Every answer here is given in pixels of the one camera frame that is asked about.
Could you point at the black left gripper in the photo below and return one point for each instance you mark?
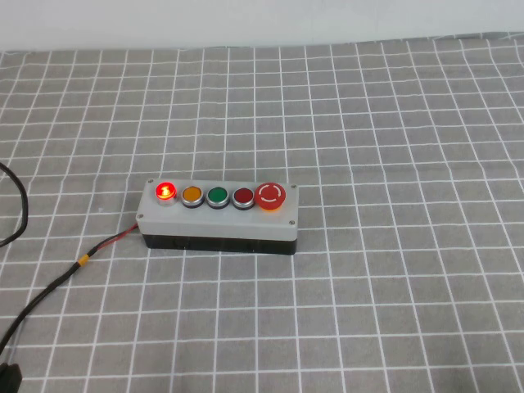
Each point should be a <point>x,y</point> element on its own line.
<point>8,378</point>

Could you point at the green push button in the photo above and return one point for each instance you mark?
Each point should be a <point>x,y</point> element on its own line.
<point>217,196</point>

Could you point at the grey black button control box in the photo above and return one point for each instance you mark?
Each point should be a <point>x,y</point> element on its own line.
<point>217,225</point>

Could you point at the yellow push button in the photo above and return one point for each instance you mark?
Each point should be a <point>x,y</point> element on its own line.
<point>192,195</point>

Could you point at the dark red push button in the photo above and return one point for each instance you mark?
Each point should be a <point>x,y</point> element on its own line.
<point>243,197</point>

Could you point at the red mushroom emergency stop button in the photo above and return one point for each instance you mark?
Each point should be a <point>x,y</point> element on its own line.
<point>269,194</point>

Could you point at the grey white-grid tablecloth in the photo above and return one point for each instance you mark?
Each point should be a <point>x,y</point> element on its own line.
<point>368,143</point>

